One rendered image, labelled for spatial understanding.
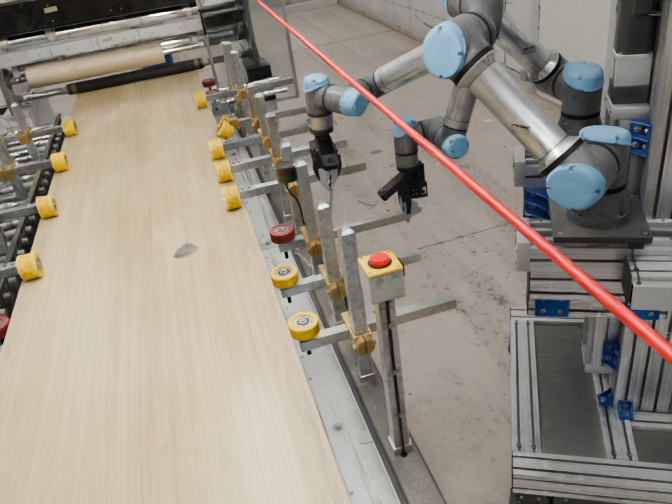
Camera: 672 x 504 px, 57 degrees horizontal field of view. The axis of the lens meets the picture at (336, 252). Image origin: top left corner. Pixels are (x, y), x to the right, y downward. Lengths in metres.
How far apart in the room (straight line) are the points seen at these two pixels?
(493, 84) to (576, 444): 1.23
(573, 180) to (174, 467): 1.03
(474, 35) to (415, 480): 1.00
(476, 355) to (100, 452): 1.79
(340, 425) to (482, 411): 0.99
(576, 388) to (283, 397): 1.28
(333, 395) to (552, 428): 0.81
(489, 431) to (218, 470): 1.41
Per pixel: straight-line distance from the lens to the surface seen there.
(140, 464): 1.40
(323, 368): 1.89
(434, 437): 2.50
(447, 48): 1.49
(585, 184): 1.46
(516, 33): 2.05
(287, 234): 2.00
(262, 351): 1.55
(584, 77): 2.05
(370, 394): 1.67
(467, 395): 2.65
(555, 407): 2.33
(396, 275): 1.19
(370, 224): 2.09
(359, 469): 1.62
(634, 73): 1.81
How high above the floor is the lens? 1.87
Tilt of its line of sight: 31 degrees down
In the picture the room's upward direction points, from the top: 9 degrees counter-clockwise
